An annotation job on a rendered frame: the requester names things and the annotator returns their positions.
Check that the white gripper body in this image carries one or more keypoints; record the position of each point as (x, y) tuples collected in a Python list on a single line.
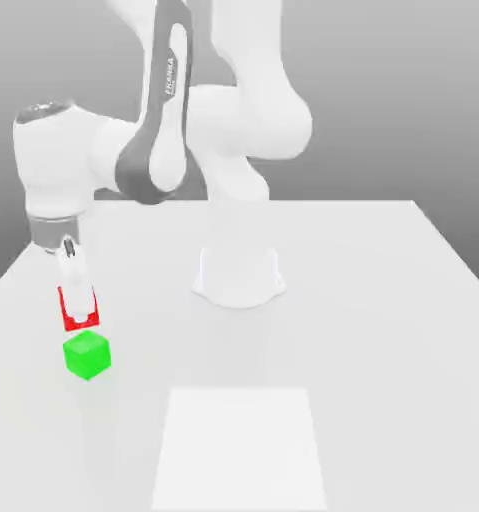
[(76, 280)]

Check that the small red cube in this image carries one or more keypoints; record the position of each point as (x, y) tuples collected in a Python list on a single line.
[(68, 320)]

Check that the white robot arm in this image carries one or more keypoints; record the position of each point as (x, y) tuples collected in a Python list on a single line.
[(239, 120)]

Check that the small green cube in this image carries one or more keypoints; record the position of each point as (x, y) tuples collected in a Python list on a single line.
[(87, 354)]

